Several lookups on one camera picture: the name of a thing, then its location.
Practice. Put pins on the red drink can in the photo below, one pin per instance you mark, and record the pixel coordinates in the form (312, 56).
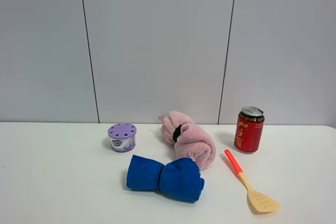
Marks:
(249, 129)

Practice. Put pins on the orange handled slotted spatula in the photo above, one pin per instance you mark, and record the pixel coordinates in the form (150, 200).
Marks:
(260, 202)

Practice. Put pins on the purple air freshener jar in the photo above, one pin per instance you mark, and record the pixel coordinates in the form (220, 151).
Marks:
(122, 137)

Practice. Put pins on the pink towel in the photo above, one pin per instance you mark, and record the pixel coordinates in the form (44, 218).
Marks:
(189, 139)

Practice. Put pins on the blue rolled towel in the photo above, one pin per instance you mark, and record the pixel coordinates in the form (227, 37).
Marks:
(179, 179)

